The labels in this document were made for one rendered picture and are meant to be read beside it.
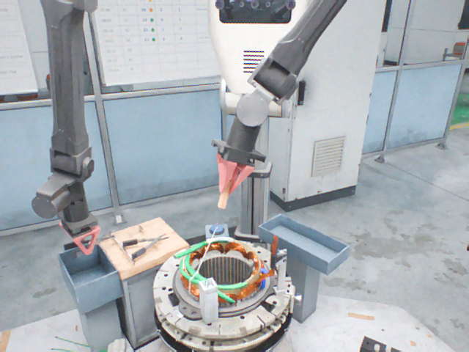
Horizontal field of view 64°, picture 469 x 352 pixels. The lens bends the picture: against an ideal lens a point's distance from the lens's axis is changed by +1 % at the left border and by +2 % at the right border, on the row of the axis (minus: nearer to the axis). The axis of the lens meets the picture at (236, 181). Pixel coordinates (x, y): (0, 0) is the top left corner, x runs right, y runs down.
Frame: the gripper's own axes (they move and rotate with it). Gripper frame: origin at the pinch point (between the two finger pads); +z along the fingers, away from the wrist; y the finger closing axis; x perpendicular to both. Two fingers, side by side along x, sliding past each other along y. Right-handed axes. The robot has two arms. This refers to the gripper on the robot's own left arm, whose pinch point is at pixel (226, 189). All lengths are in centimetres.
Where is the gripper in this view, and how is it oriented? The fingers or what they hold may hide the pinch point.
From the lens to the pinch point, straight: 76.9
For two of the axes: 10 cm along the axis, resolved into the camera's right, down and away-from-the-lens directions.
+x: -3.7, -3.2, 8.7
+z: -3.0, 9.3, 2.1
